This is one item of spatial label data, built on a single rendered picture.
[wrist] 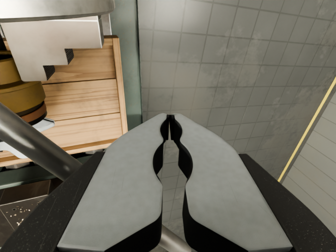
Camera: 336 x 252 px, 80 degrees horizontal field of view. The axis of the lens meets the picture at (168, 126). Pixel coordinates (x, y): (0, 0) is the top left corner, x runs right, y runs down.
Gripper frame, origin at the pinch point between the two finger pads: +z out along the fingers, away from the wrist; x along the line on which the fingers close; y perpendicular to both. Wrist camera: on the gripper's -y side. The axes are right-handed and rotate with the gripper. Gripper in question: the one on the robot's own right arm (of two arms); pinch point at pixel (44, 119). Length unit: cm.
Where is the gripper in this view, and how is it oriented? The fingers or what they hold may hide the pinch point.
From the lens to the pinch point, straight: 36.9
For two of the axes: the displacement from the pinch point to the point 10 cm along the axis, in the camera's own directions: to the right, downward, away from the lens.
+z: 9.4, -1.3, 3.0
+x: 3.3, 5.3, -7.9
